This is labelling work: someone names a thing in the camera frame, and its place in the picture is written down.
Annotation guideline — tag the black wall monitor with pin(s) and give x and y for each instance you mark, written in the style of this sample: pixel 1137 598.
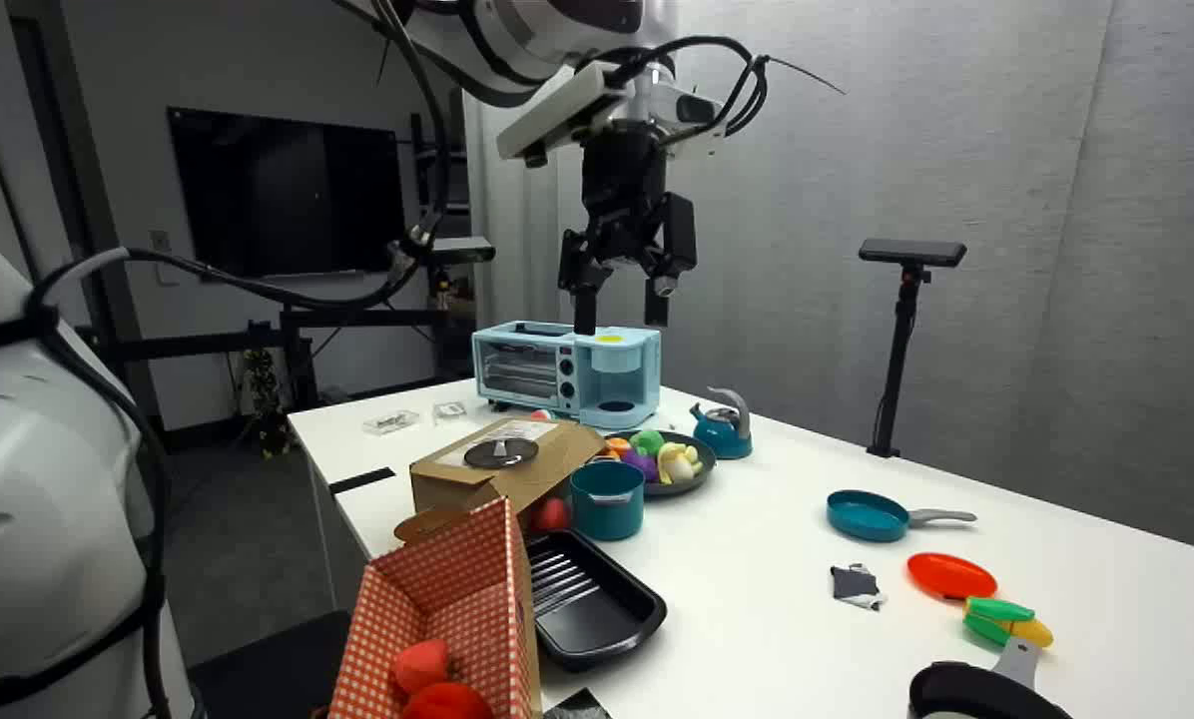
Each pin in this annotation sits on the black wall monitor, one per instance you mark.
pixel 289 193

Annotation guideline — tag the yellow plush banana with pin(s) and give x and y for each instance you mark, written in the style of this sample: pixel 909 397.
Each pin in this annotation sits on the yellow plush banana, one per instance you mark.
pixel 680 464

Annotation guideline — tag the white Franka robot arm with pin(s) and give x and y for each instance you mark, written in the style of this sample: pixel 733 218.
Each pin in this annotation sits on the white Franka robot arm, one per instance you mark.
pixel 540 34

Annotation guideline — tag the black tripod stand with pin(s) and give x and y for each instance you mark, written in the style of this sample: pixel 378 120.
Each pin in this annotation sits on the black tripod stand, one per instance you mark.
pixel 898 362

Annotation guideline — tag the black baking tray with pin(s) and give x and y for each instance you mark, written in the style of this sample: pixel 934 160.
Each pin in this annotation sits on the black baking tray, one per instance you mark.
pixel 594 600

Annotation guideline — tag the red checkered cardboard box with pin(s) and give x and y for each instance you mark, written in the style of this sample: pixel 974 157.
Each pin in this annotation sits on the red checkered cardboard box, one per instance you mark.
pixel 480 583

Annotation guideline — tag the teal toy kettle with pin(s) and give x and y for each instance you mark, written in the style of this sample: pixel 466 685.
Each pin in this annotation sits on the teal toy kettle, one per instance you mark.
pixel 724 434

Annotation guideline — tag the orange toy plate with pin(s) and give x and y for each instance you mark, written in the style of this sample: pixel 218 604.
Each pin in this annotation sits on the orange toy plate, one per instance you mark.
pixel 950 575

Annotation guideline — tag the red toy ball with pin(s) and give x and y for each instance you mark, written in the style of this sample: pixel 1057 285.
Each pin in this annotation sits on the red toy ball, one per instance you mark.
pixel 551 518

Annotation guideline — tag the brown cardboard box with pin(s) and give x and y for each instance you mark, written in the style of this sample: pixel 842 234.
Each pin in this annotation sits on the brown cardboard box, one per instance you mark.
pixel 540 474

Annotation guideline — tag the green plush vegetable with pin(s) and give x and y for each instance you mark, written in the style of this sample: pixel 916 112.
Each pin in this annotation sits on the green plush vegetable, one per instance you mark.
pixel 647 442

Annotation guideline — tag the dark round plate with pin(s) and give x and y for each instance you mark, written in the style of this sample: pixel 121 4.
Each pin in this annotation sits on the dark round plate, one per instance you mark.
pixel 680 487

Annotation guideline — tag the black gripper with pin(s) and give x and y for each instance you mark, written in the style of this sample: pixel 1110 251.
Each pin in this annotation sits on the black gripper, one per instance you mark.
pixel 623 182

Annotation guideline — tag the blue toy pot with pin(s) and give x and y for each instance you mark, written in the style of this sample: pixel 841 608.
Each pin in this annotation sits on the blue toy pot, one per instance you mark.
pixel 610 503

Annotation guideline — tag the orange plush vegetable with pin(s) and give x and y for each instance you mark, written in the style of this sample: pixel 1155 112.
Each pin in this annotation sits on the orange plush vegetable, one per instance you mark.
pixel 616 448

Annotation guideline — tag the purple plush eggplant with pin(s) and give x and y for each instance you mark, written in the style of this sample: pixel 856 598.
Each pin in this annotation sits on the purple plush eggplant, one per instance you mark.
pixel 635 464

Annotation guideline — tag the light blue toaster oven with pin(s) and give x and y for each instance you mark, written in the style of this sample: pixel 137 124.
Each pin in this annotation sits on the light blue toaster oven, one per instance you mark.
pixel 555 373

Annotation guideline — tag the black strip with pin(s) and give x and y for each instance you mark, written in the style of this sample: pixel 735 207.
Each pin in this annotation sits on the black strip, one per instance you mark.
pixel 359 480

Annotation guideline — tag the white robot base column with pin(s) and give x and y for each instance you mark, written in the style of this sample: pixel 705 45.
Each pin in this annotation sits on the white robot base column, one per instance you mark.
pixel 36 503

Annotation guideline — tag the small red toy piece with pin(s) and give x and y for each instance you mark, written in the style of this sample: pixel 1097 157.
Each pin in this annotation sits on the small red toy piece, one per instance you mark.
pixel 419 663

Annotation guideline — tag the teal toy frying pan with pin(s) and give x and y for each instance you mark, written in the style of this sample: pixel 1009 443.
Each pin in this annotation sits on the teal toy frying pan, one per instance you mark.
pixel 866 518

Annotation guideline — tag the small white paper label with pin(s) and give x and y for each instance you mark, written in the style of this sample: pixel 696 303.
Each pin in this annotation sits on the small white paper label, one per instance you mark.
pixel 451 407
pixel 391 422

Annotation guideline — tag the grey curtain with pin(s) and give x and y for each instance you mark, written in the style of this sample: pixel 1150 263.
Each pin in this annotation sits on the grey curtain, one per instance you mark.
pixel 1021 263

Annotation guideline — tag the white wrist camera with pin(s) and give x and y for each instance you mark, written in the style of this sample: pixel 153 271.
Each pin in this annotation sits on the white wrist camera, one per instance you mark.
pixel 691 109

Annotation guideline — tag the black metal frame table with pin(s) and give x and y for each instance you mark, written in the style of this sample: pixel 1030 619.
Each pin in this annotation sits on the black metal frame table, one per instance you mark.
pixel 357 319

